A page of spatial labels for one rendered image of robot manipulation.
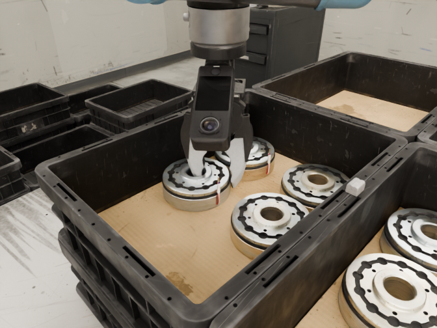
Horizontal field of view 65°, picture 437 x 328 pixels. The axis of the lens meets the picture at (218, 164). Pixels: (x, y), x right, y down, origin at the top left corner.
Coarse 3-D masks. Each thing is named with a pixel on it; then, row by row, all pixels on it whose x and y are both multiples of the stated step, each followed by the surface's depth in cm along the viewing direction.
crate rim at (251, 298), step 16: (416, 144) 46; (400, 160) 45; (384, 176) 39; (368, 192) 37; (336, 208) 35; (352, 208) 35; (320, 224) 33; (336, 224) 33; (304, 240) 31; (320, 240) 31; (288, 256) 29; (304, 256) 29; (272, 272) 28; (288, 272) 28; (256, 288) 26; (272, 288) 26; (240, 304) 25; (256, 304) 25; (224, 320) 24; (240, 320) 24
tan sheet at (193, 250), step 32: (288, 160) 62; (160, 192) 54; (256, 192) 54; (128, 224) 47; (160, 224) 47; (192, 224) 47; (224, 224) 47; (160, 256) 42; (192, 256) 42; (224, 256) 42; (192, 288) 38
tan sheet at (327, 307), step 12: (372, 240) 45; (372, 252) 43; (336, 288) 38; (324, 300) 37; (336, 300) 37; (312, 312) 36; (324, 312) 36; (336, 312) 36; (300, 324) 35; (312, 324) 35; (324, 324) 35; (336, 324) 35
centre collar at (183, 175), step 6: (186, 168) 53; (204, 168) 53; (210, 168) 53; (180, 174) 52; (186, 174) 51; (204, 174) 51; (210, 174) 51; (186, 180) 51; (192, 180) 50; (198, 180) 50; (204, 180) 51
